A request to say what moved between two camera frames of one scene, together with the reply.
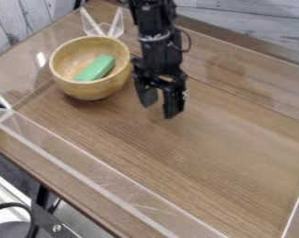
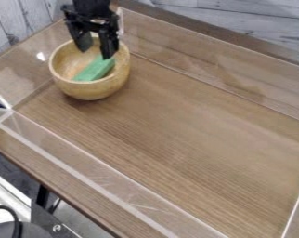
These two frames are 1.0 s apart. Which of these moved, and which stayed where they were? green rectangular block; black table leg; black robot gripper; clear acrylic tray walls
Moved: black robot gripper
Stayed: green rectangular block; black table leg; clear acrylic tray walls
